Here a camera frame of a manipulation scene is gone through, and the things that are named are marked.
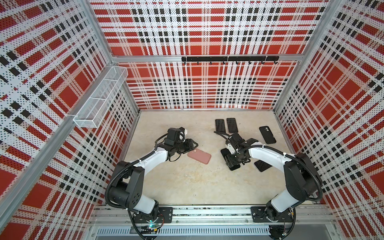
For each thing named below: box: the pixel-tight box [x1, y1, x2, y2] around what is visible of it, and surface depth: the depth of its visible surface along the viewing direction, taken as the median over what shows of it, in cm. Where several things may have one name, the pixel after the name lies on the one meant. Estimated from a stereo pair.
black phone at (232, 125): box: [226, 118, 239, 133], surface depth 115 cm
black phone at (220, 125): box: [215, 119, 226, 133], surface depth 114 cm
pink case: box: [187, 148, 212, 165], surface depth 98 cm
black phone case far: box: [259, 126, 277, 144], surface depth 110 cm
